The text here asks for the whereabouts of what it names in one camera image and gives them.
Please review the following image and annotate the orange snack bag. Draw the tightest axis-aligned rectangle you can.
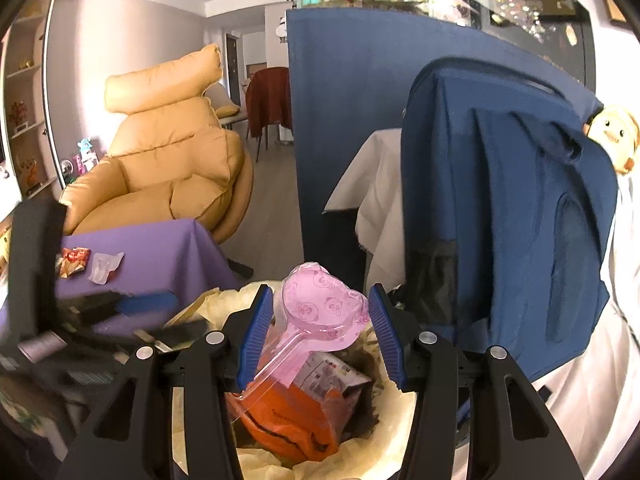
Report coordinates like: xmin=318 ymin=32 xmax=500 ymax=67
xmin=227 ymin=379 xmax=371 ymax=465

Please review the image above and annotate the red paper trash bucket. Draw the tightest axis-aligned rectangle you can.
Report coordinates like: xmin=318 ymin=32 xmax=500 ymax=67
xmin=164 ymin=278 xmax=419 ymax=480

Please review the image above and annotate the yellow plush toy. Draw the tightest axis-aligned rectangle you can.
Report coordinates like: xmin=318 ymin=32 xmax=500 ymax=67
xmin=585 ymin=108 xmax=639 ymax=176

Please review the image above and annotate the dark red draped chair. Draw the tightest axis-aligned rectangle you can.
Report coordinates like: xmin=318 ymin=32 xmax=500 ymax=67
xmin=246 ymin=67 xmax=293 ymax=139

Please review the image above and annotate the white cloth on furniture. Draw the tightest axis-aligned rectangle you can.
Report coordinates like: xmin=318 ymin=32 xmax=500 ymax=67
xmin=324 ymin=128 xmax=406 ymax=290

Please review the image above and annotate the pink plastic panda packaging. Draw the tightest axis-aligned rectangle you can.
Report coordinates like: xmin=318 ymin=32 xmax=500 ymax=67
xmin=239 ymin=262 xmax=370 ymax=396

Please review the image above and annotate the purple tablecloth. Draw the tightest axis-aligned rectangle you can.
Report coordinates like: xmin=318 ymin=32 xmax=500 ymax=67
xmin=55 ymin=219 xmax=239 ymax=338

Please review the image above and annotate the yellow leather armchair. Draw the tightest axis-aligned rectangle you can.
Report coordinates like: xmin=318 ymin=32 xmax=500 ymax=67
xmin=60 ymin=44 xmax=254 ymax=244

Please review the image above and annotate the wooden wall shelf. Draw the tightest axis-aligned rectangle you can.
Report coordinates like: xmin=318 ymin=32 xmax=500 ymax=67
xmin=1 ymin=0 xmax=64 ymax=200

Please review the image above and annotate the red small snack packet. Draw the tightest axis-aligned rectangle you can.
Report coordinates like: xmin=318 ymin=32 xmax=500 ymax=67
xmin=58 ymin=247 xmax=91 ymax=280

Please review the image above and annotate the colourful toy boxes pile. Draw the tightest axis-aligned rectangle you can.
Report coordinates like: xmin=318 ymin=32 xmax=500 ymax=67
xmin=61 ymin=139 xmax=99 ymax=184

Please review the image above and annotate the blue cloth covered cabinet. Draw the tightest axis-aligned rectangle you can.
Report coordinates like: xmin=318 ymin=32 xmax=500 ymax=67
xmin=286 ymin=8 xmax=602 ymax=288

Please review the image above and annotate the blue backpack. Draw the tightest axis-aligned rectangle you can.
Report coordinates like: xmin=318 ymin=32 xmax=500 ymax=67
xmin=400 ymin=58 xmax=617 ymax=380

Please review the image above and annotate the clear crumpled plastic wrapper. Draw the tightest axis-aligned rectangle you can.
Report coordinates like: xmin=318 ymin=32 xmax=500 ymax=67
xmin=88 ymin=252 xmax=125 ymax=285

